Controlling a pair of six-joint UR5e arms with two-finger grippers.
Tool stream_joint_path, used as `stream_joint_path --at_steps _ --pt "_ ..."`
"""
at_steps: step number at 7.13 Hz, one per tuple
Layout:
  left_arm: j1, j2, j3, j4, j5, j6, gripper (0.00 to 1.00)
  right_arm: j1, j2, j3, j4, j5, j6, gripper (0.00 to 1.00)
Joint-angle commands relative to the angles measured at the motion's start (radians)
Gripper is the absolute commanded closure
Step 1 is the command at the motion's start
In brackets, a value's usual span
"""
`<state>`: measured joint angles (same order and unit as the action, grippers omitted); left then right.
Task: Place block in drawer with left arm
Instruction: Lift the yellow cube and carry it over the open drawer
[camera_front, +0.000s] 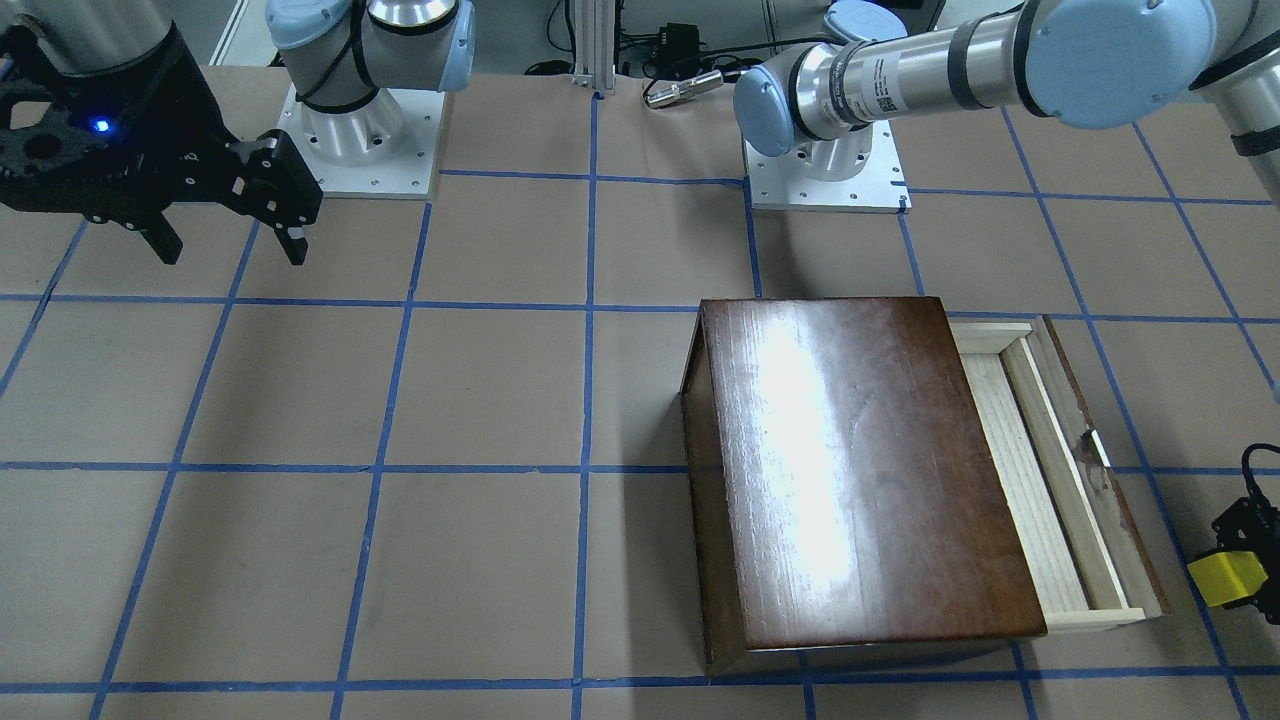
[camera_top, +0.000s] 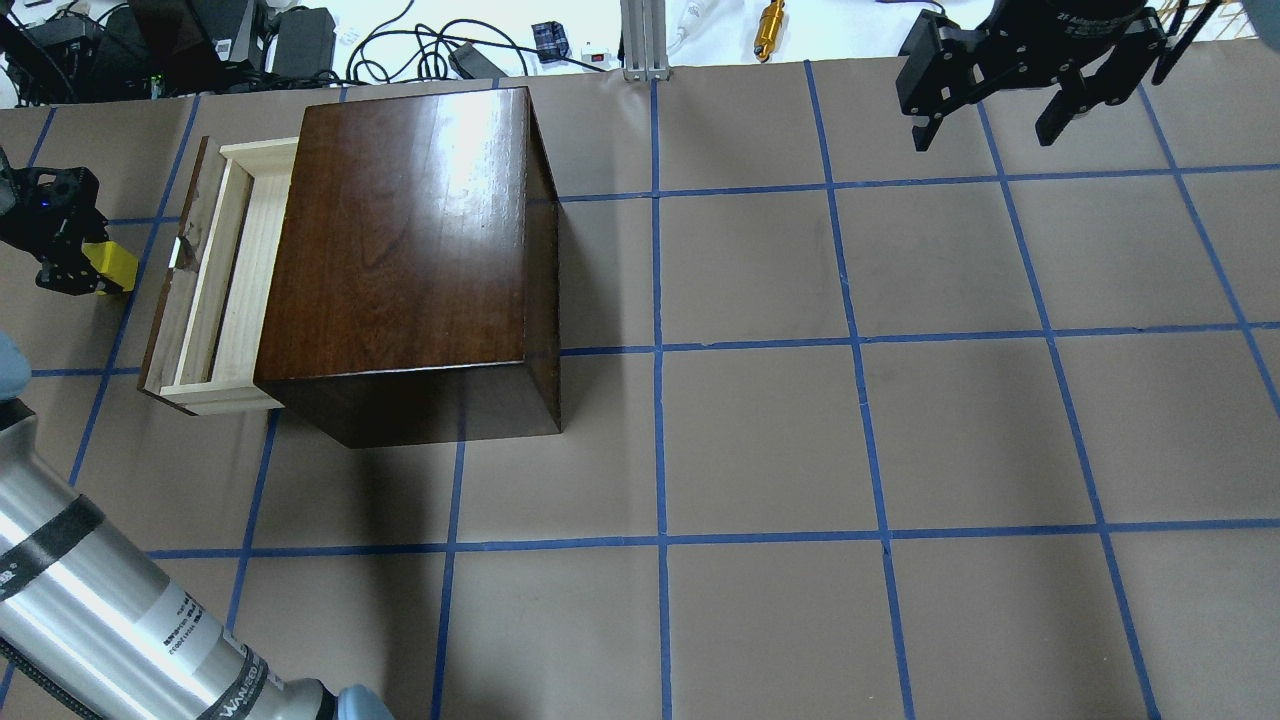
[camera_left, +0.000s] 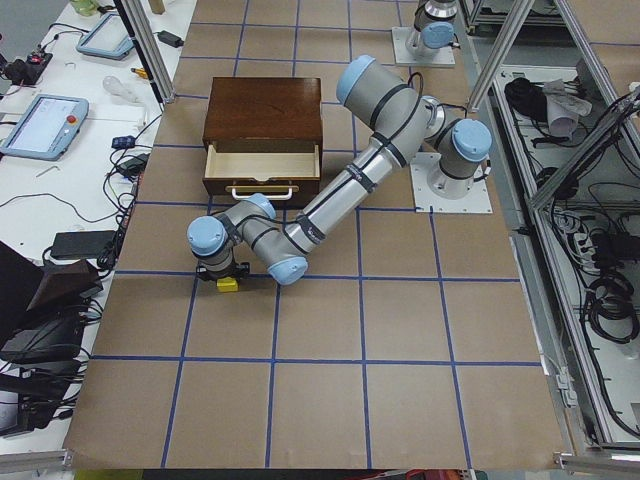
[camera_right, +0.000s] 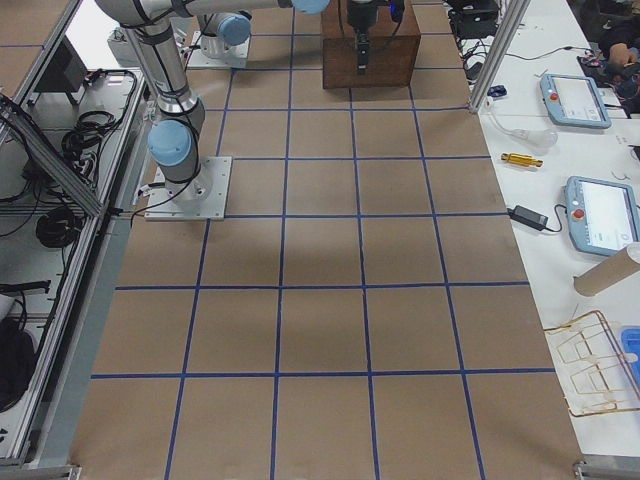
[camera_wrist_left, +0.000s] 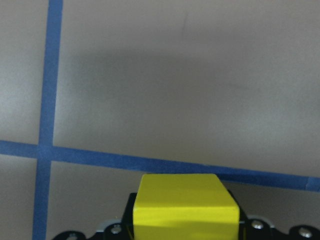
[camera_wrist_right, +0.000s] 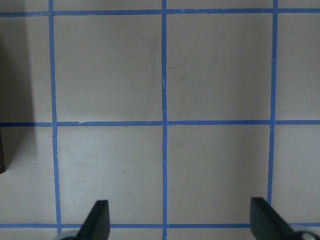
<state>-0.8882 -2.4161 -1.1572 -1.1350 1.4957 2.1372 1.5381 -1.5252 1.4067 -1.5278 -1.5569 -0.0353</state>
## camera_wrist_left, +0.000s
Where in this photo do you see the yellow cube block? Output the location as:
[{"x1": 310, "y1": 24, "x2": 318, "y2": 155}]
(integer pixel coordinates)
[{"x1": 133, "y1": 173, "x2": 240, "y2": 240}]

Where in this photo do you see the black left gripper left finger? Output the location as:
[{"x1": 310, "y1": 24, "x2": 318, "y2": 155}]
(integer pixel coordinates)
[{"x1": 121, "y1": 192, "x2": 137, "y2": 240}]

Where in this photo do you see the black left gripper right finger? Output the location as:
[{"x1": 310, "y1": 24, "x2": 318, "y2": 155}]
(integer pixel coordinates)
[{"x1": 227, "y1": 189, "x2": 248, "y2": 240}]

